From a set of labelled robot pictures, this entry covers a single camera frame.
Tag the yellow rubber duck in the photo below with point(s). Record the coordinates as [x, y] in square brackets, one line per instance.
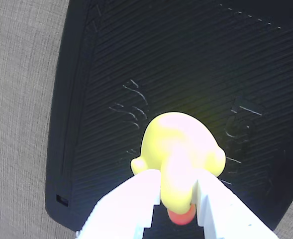
[178, 149]

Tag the black flat plastic case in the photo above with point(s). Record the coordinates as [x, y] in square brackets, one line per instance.
[186, 62]

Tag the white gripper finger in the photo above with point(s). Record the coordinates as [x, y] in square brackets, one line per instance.
[223, 214]
[126, 206]

